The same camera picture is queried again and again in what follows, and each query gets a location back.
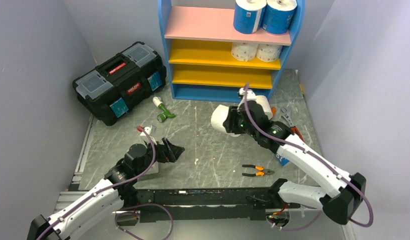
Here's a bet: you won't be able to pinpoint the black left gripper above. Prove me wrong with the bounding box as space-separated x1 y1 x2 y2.
135 137 184 176

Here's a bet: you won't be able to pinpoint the plain white roll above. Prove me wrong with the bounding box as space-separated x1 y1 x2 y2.
255 95 274 120
211 104 237 137

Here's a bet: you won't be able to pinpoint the white dotted roll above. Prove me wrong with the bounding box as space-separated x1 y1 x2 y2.
231 42 259 62

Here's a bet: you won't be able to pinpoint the blue cartoon roll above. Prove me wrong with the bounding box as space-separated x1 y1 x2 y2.
261 0 298 35

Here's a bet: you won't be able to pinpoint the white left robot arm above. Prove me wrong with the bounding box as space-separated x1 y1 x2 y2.
27 138 185 240

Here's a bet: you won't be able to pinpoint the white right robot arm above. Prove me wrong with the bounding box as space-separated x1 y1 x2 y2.
211 100 374 227

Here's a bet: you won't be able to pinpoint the blue shelf unit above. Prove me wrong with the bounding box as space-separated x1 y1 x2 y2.
157 0 305 103

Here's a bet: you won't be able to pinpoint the green pipe valve fitting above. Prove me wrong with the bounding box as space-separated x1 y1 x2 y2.
152 96 176 123

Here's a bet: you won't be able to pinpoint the black toolbox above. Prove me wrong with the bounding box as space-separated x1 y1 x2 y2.
72 41 167 126

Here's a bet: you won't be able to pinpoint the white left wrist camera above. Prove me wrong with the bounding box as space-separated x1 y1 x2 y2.
136 124 157 145

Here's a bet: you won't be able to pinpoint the orange handled screwdriver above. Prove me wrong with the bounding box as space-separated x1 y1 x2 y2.
271 107 277 116

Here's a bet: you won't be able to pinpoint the orange handled pliers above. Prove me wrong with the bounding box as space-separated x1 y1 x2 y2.
242 164 275 177

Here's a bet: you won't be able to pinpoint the red handled adjustable wrench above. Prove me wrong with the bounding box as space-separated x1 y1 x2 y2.
281 107 304 141

